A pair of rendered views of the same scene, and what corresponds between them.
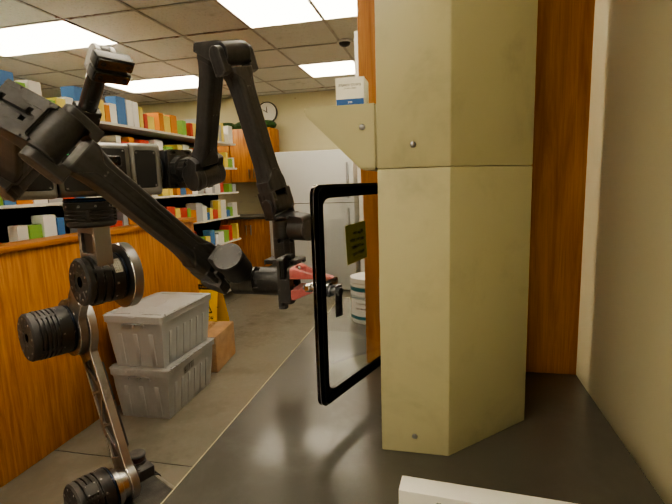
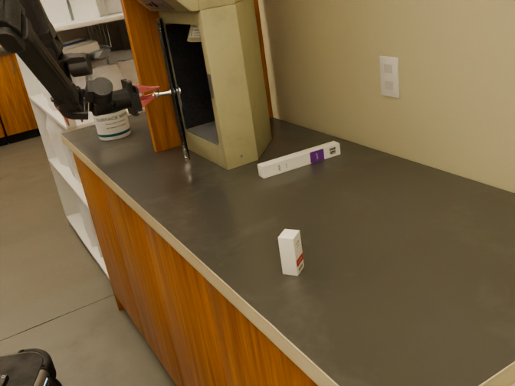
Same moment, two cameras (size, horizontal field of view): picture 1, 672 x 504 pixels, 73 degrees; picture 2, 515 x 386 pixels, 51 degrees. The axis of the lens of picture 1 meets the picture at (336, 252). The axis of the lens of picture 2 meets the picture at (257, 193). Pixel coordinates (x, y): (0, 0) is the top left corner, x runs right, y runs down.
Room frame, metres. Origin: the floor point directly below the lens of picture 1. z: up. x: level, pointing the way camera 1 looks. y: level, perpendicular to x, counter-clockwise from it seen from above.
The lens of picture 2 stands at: (-0.53, 0.88, 1.53)
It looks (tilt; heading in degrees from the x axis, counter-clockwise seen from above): 23 degrees down; 320
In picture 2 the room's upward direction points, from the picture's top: 9 degrees counter-clockwise
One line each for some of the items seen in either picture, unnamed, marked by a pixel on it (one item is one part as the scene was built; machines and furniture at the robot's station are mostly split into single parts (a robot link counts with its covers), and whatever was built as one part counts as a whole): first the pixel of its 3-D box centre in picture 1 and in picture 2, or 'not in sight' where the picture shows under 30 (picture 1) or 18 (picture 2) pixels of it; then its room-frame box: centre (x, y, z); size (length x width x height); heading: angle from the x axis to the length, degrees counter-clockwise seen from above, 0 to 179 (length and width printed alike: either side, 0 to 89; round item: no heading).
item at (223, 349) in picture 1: (207, 345); not in sight; (3.47, 1.05, 0.14); 0.41 x 0.32 x 0.28; 173
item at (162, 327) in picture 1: (163, 326); not in sight; (2.87, 1.15, 0.49); 0.60 x 0.42 x 0.33; 167
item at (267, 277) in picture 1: (274, 280); (121, 99); (0.90, 0.13, 1.20); 0.07 x 0.07 x 0.10; 76
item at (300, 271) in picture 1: (308, 283); (145, 95); (0.88, 0.06, 1.20); 0.09 x 0.07 x 0.07; 76
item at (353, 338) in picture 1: (359, 283); (172, 87); (0.89, -0.05, 1.19); 0.30 x 0.01 x 0.40; 146
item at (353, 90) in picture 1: (352, 97); not in sight; (0.84, -0.04, 1.54); 0.05 x 0.05 x 0.06; 77
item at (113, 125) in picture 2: not in sight; (110, 117); (1.46, -0.11, 1.02); 0.13 x 0.13 x 0.15
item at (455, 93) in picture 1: (456, 215); (219, 31); (0.84, -0.23, 1.33); 0.32 x 0.25 x 0.77; 167
